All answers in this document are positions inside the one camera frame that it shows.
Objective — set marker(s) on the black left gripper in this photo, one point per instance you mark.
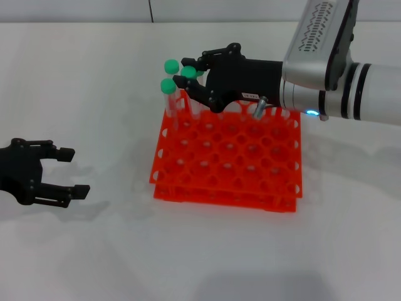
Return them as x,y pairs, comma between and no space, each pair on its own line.
18,172

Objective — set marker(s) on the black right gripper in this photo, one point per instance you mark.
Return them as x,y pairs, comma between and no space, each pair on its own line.
247,78

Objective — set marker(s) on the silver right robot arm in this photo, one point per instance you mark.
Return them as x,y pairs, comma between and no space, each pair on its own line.
360,91

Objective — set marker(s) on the orange test tube rack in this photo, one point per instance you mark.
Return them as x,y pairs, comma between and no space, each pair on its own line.
225,163

